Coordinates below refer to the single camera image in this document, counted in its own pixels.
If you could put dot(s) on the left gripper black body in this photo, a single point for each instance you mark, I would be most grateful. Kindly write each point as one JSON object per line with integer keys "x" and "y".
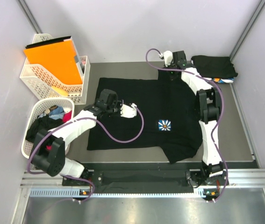
{"x": 114, "y": 110}

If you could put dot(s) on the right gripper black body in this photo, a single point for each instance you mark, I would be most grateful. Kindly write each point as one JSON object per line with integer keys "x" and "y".
{"x": 172, "y": 75}

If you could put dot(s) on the black t shirt flower print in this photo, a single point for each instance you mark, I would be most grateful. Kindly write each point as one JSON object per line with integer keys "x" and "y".
{"x": 168, "y": 121}

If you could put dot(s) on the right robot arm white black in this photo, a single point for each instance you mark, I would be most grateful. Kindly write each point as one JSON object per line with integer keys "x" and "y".
{"x": 208, "y": 109}

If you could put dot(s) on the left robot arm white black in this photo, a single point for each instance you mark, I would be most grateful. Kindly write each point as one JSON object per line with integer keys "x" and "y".
{"x": 48, "y": 153}

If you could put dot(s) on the folded black t shirt stack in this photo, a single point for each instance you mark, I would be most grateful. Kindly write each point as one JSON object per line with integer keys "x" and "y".
{"x": 219, "y": 69}

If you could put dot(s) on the red garment in basket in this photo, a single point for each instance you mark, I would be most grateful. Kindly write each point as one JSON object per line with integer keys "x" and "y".
{"x": 68, "y": 115}

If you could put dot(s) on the blue garment in basket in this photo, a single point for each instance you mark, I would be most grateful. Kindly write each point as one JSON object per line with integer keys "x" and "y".
{"x": 53, "y": 113}

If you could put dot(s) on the black garment in basket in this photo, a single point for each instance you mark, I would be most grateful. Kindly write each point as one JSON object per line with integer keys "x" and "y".
{"x": 45, "y": 123}

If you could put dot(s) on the white perforated file organizer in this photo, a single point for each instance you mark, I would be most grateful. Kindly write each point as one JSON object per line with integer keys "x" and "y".
{"x": 39, "y": 80}

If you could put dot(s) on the orange folder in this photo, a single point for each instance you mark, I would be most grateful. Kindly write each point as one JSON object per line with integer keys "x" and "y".
{"x": 60, "y": 59}

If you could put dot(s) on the white oval laundry basket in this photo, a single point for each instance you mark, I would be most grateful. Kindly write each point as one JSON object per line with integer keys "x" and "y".
{"x": 43, "y": 104}

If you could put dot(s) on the black folder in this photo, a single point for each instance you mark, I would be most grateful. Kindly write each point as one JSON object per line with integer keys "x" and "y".
{"x": 47, "y": 42}

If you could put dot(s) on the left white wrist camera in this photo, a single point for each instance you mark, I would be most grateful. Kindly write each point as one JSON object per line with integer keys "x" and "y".
{"x": 128, "y": 111}

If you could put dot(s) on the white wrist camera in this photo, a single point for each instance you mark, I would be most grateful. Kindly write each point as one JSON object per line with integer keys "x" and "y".
{"x": 128, "y": 111}
{"x": 167, "y": 57}

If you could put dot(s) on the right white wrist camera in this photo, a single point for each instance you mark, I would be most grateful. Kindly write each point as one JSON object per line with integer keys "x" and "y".
{"x": 167, "y": 57}

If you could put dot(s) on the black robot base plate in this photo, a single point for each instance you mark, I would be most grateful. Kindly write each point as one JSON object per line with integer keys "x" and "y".
{"x": 140, "y": 178}

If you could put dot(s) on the aluminium frame rail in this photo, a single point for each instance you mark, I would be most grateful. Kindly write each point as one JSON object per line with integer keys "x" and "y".
{"x": 43, "y": 185}

